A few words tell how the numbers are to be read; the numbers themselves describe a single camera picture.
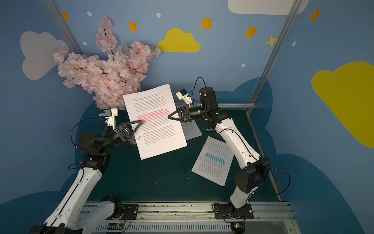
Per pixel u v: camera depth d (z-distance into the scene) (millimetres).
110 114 564
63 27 749
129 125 608
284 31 775
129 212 745
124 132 570
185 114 581
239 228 730
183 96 624
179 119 628
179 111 606
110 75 650
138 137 618
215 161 933
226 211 736
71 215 405
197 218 736
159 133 631
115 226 729
